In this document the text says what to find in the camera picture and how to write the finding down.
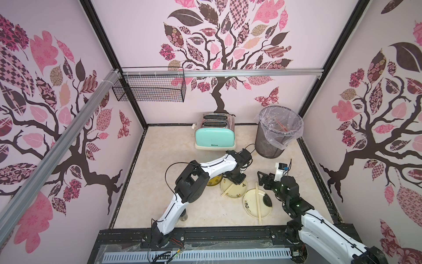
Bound chopsticks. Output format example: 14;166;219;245
255;182;262;225

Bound yellow patterned plate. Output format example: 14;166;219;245
207;175;223;187

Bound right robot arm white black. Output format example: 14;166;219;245
257;171;388;264

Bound mint green toaster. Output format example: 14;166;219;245
192;112;236;151

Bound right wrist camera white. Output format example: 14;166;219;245
274;163;289;182

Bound white slotted cable duct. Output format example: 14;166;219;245
100;248;292;264

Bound cream plate with green patch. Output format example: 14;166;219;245
243;189;272;218

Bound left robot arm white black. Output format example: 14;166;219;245
151;148;253;248

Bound black mesh trash bin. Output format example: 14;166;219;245
255;105;304;159

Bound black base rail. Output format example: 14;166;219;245
89;224;361;264

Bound aluminium frame bar left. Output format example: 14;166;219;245
1;69;121;243

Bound black lid spice jar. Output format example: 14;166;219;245
179;210;188;222

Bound aluminium frame bar rear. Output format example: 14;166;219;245
123;68;324;78

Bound cream plate with calligraphy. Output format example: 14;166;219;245
220;178;248;199

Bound aluminium frame bar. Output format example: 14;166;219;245
1;69;121;243
123;68;324;78

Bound chopsticks panda wrapper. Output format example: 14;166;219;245
221;184;235;197

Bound black wire wall basket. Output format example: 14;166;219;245
112;66;187;102

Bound clear plastic bin liner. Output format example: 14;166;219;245
257;105;306;151

